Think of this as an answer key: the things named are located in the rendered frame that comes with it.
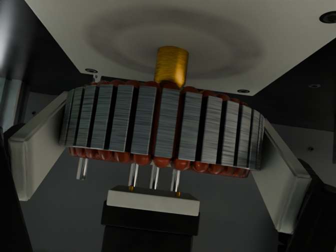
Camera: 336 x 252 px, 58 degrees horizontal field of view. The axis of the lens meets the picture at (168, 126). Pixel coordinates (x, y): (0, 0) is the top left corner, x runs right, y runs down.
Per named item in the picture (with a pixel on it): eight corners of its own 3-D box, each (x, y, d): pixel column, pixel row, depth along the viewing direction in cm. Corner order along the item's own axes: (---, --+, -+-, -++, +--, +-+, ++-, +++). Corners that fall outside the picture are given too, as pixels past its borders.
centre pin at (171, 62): (157, 44, 18) (151, 88, 17) (190, 48, 18) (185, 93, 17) (157, 56, 20) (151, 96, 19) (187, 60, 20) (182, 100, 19)
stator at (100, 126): (35, 59, 12) (18, 150, 12) (305, 96, 13) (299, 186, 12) (91, 108, 23) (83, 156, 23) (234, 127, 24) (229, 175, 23)
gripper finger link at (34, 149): (28, 203, 13) (10, 201, 13) (74, 136, 20) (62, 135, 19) (25, 140, 12) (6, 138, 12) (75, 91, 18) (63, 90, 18)
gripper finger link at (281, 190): (296, 175, 12) (314, 177, 12) (255, 116, 19) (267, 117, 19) (276, 233, 13) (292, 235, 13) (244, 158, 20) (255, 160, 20)
